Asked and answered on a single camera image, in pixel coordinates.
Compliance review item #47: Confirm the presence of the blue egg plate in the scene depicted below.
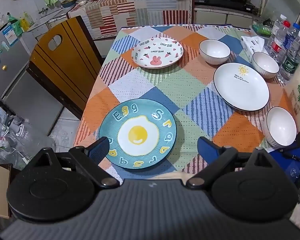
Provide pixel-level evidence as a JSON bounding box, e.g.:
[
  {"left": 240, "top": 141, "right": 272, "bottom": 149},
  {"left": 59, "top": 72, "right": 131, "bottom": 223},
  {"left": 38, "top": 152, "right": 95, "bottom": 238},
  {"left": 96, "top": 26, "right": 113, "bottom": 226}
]
[{"left": 98, "top": 99, "right": 177, "bottom": 170}]

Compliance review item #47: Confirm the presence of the white bowl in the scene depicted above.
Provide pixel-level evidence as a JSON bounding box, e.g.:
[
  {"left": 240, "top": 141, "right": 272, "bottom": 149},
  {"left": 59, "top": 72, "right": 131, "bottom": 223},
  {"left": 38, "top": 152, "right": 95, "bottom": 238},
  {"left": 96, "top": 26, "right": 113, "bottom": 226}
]
[
  {"left": 252, "top": 51, "right": 279, "bottom": 79},
  {"left": 199, "top": 40, "right": 231, "bottom": 65},
  {"left": 263, "top": 107, "right": 297, "bottom": 148}
]

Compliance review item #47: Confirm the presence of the white sun plate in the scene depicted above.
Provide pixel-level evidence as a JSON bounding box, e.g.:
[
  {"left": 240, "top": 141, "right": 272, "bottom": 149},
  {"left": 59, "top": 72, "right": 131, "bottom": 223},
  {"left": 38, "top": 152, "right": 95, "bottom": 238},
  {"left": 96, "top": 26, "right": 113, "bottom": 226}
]
[{"left": 213, "top": 63, "right": 270, "bottom": 112}]

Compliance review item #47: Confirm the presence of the pink bunny plate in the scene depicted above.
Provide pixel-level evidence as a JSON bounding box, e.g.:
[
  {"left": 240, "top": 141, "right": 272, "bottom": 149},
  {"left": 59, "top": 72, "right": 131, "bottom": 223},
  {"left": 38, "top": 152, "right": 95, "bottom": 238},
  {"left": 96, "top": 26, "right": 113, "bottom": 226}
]
[{"left": 132, "top": 37, "right": 184, "bottom": 69}]

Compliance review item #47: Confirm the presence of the wooden folding chair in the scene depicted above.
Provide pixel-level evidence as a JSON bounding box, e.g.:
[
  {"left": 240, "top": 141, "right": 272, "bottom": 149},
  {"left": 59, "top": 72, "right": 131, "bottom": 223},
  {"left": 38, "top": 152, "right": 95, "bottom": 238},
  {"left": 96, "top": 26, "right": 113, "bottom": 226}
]
[{"left": 27, "top": 16, "right": 104, "bottom": 119}]

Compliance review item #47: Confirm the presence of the grey refrigerator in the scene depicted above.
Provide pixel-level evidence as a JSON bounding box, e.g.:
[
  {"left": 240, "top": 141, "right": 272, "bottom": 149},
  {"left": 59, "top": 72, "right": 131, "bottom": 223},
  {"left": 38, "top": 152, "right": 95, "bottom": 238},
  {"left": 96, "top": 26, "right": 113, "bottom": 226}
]
[{"left": 0, "top": 23, "right": 62, "bottom": 135}]

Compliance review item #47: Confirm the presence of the tissue pack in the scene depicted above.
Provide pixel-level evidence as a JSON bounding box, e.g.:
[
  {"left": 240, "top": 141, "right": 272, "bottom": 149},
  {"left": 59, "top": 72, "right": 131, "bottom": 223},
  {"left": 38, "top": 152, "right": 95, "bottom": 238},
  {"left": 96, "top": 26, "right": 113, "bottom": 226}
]
[{"left": 240, "top": 36, "right": 268, "bottom": 63}]

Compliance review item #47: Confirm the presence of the red cap water bottle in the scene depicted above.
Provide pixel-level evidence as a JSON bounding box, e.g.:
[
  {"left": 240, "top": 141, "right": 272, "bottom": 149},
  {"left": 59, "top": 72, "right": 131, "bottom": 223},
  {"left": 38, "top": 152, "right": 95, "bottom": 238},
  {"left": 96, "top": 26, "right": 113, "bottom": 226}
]
[{"left": 270, "top": 20, "right": 290, "bottom": 59}]

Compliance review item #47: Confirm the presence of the green label water bottle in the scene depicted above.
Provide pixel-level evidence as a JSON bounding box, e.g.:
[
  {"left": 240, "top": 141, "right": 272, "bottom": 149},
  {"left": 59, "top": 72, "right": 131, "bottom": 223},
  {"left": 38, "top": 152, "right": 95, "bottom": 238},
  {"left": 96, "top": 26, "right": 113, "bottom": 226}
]
[{"left": 278, "top": 31, "right": 300, "bottom": 84}]

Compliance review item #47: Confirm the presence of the green basket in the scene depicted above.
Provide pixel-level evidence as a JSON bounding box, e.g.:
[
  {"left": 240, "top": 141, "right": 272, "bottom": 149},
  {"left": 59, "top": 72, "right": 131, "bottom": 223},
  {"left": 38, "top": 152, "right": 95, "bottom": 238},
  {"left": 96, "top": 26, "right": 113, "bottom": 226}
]
[{"left": 251, "top": 18, "right": 273, "bottom": 37}]

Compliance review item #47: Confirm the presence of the blue label water bottle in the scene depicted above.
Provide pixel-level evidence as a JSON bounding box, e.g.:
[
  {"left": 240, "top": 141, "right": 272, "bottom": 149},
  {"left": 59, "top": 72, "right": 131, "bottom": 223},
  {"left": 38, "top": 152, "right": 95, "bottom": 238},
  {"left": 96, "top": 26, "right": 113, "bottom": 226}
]
[{"left": 283, "top": 23, "right": 300, "bottom": 50}]

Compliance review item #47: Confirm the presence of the patchwork counter cloth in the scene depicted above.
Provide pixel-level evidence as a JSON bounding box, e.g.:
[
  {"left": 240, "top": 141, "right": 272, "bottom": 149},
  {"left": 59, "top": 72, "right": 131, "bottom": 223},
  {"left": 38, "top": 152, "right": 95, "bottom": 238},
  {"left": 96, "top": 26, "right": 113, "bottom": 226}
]
[{"left": 68, "top": 0, "right": 193, "bottom": 40}]

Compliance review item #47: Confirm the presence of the clear white cap bottle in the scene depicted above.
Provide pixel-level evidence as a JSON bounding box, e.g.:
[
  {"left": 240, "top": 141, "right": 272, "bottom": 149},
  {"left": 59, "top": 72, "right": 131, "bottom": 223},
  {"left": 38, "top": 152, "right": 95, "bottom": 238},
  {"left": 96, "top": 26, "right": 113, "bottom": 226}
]
[{"left": 266, "top": 14, "right": 287, "bottom": 50}]

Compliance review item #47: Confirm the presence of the blue bowl on counter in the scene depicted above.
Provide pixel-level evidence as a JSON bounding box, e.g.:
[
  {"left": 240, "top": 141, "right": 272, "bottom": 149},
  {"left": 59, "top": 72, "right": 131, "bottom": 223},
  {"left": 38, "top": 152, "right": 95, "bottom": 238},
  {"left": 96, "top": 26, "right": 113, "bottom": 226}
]
[{"left": 61, "top": 0, "right": 76, "bottom": 8}]

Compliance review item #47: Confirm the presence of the gas stove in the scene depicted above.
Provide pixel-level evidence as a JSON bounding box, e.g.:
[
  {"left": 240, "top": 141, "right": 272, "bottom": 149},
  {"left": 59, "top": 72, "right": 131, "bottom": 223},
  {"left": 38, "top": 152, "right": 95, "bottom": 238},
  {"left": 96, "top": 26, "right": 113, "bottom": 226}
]
[{"left": 194, "top": 0, "right": 258, "bottom": 15}]

